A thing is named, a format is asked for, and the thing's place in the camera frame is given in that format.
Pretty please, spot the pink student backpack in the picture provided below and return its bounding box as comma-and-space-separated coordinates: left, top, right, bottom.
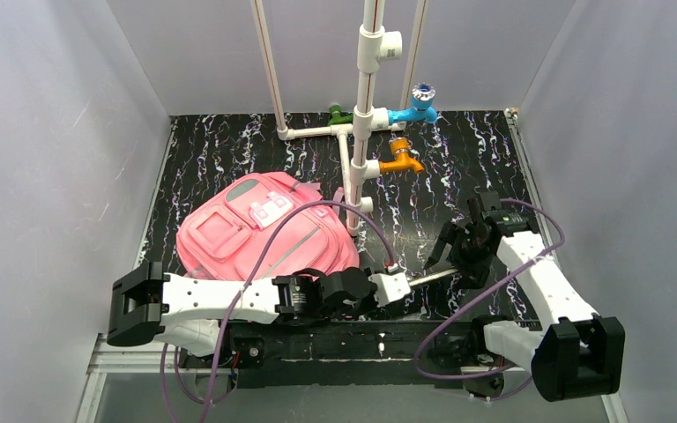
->
176, 172, 360, 281

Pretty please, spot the green cover book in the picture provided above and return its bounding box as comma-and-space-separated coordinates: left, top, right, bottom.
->
408, 268, 459, 289

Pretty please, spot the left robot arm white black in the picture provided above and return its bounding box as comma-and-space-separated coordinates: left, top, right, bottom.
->
107, 262, 394, 357

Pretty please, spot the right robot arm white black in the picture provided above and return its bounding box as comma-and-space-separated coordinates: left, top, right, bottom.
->
425, 191, 626, 402

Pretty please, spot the orange tap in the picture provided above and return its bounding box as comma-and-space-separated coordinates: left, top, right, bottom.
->
379, 137, 425, 174

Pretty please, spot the blue tap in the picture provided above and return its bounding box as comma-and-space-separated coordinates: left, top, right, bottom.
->
388, 83, 437, 125

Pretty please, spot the green pipe valve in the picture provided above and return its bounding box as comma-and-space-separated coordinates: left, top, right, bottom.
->
327, 104, 353, 126

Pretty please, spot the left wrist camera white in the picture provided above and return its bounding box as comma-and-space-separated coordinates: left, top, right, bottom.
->
368, 263, 412, 308

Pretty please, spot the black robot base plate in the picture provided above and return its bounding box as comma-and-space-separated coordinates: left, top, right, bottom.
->
217, 320, 504, 396

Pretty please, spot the white PVC pipe frame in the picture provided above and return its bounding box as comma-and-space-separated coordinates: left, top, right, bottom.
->
250, 1, 403, 212

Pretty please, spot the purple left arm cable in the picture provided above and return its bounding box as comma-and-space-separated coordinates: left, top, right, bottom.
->
160, 200, 399, 423

